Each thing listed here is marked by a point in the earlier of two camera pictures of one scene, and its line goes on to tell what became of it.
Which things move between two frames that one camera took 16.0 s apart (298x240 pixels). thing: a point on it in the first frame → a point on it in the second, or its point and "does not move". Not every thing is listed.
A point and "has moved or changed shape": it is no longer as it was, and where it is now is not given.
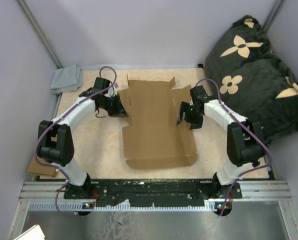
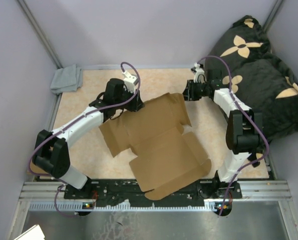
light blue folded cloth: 67,79 does not move
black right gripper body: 192,116 → 196,90
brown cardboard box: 154,139 has moved or changed shape
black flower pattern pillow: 241,72 does not move
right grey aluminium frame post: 273,12 does not move
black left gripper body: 112,105 → 132,105
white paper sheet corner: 34,233 does not move
